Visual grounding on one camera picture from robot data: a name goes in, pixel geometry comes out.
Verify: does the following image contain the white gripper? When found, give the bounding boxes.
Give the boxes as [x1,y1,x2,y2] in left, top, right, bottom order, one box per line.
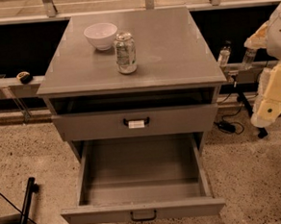
[243,21,281,128]

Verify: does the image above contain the silver green 7up can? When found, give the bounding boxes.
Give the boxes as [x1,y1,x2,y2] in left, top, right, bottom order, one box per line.
[115,31,138,75]

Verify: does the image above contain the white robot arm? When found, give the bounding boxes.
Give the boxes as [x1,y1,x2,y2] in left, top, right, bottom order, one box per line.
[243,2,281,128]

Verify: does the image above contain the grey drawer cabinet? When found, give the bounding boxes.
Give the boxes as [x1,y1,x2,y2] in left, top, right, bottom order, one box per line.
[37,7,225,157]

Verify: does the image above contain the open bottom drawer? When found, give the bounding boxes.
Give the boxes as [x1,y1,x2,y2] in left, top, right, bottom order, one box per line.
[61,134,225,224]

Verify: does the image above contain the closed upper drawer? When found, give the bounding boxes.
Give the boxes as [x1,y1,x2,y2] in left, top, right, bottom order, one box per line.
[52,104,217,141]

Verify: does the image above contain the clear plastic bottle right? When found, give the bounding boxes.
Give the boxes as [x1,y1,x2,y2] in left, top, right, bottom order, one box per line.
[242,48,258,70]

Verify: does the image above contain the clear plastic bottle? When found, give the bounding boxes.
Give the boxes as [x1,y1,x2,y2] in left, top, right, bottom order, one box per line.
[242,48,258,70]
[217,40,232,68]

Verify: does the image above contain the clear plastic bottle left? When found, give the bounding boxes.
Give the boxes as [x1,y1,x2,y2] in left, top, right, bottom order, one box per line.
[217,40,232,68]

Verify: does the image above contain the black stand leg right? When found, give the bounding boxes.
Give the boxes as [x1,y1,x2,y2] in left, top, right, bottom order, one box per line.
[235,85,268,139]

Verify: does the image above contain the black stand leg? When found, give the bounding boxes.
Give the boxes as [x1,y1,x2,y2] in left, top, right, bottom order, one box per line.
[235,85,268,139]
[19,177,38,224]

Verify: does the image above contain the white ceramic bowl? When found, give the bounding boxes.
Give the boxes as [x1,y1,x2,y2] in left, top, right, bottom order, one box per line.
[84,23,117,50]

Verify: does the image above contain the yellow black tape measure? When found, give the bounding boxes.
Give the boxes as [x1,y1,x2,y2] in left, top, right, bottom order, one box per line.
[16,71,33,85]

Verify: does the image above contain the black stand leg left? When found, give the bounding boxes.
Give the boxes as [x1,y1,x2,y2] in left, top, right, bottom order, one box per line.
[19,177,38,224]

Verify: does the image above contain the black power adapter with cable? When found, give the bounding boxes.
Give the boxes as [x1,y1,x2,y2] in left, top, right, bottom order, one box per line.
[214,107,245,135]

